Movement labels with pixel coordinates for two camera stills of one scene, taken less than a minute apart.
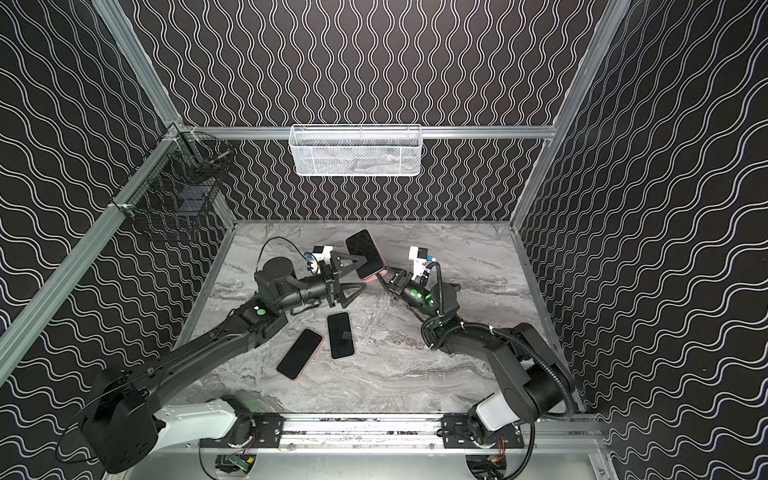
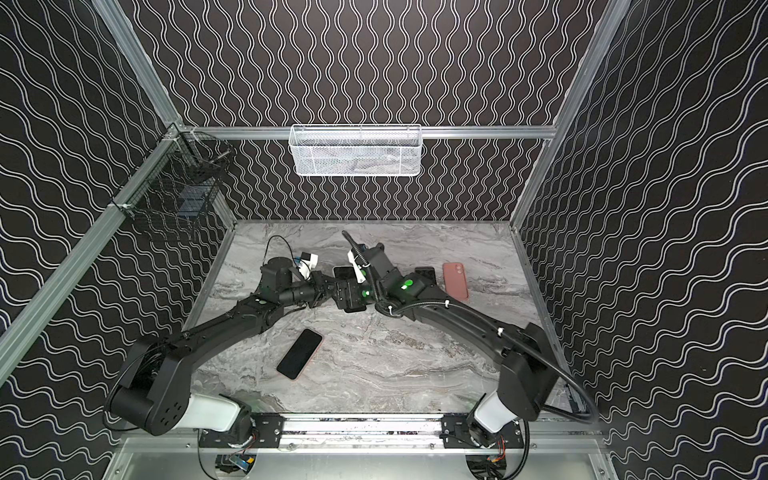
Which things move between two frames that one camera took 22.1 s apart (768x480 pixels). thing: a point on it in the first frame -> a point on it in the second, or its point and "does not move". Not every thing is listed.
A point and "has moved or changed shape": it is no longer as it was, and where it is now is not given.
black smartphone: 362,243 -> 427,272
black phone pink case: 299,354 does not move
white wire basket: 356,150 does not move
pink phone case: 374,277 has moved or changed shape
